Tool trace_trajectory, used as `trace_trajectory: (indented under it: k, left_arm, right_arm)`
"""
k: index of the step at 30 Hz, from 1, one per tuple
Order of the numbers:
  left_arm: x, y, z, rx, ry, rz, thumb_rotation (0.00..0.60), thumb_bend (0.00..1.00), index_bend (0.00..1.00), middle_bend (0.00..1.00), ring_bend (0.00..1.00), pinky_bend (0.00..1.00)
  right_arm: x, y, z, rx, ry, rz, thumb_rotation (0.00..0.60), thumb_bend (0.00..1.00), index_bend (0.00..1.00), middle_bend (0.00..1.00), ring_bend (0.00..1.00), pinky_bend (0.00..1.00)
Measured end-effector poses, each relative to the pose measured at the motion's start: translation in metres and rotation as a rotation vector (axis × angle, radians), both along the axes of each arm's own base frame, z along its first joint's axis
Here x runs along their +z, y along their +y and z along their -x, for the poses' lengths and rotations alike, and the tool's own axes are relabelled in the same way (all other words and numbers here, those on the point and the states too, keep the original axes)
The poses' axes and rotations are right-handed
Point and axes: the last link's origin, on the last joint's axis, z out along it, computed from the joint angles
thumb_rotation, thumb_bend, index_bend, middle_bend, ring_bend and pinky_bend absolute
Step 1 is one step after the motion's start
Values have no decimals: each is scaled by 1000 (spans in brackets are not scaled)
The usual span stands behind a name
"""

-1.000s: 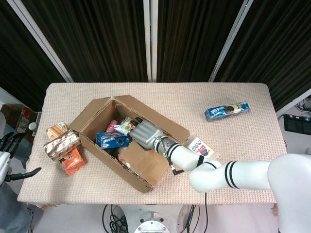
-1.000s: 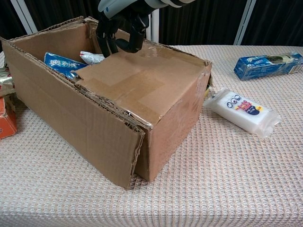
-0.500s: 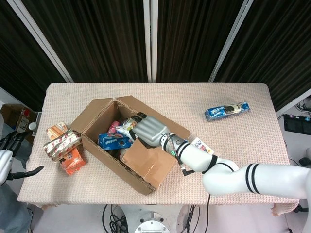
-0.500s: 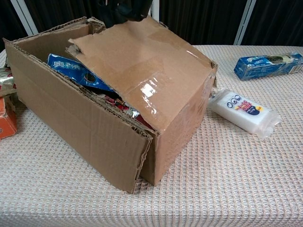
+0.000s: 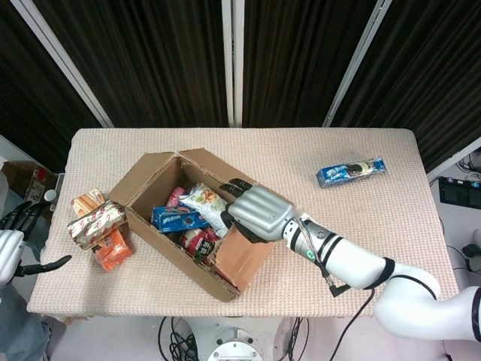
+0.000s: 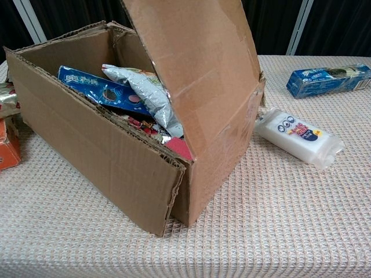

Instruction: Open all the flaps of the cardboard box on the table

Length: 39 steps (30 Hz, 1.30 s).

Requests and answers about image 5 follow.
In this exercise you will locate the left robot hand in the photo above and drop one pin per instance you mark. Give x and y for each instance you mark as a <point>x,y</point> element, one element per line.
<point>11,252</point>

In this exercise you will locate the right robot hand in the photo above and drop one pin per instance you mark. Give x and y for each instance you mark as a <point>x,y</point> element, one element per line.
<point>263,210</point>

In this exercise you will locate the large brown cardboard box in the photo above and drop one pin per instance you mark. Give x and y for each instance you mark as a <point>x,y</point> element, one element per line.
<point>143,176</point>

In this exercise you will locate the silver white robot base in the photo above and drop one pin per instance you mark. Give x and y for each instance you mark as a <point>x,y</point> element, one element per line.
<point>235,344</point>

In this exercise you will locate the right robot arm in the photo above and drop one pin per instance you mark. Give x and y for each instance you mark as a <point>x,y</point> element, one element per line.
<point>357,263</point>

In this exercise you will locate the beige woven tablecloth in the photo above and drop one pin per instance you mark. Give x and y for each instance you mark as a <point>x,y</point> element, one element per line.
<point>263,158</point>

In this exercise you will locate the white green snack bag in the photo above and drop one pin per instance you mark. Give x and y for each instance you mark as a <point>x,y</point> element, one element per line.
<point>208,203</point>

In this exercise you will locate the red snack bag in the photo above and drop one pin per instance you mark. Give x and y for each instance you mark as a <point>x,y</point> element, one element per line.
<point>199,242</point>

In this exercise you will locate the small brown cardboard box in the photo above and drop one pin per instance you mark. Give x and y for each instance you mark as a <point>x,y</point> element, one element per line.
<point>26,180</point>

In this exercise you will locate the blue denim fabric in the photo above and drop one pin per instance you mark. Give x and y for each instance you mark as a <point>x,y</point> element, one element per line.
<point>19,331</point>

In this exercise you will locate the blue cookie box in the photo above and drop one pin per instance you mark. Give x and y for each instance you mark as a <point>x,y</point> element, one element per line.
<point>349,173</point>
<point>176,220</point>

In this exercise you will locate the pink snack bag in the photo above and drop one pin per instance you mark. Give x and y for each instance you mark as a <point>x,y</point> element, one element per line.
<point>176,197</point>

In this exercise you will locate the gold red patterned snack box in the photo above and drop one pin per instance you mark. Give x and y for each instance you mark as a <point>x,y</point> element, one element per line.
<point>95,225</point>

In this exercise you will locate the orange white biscuit stick box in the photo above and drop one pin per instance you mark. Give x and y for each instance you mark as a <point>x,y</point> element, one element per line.
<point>86,201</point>

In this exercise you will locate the orange snack box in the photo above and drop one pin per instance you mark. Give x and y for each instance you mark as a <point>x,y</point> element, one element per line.
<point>114,252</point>

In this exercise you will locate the black pleated curtain panel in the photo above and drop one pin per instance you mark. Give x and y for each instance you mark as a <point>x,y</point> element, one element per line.
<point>300,56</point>
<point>26,94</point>
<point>150,56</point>
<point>432,75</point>

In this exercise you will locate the black electronic device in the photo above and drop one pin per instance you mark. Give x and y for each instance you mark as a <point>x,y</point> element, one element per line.
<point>460,192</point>

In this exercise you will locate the black power adapter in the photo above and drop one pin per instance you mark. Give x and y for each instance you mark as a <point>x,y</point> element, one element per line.
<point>469,251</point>

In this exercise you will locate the white frame post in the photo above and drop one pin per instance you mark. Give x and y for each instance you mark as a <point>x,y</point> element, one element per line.
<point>232,60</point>
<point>64,64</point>
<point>357,64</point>

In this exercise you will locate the white frame foot bar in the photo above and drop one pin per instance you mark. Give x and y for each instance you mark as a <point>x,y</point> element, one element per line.
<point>451,159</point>

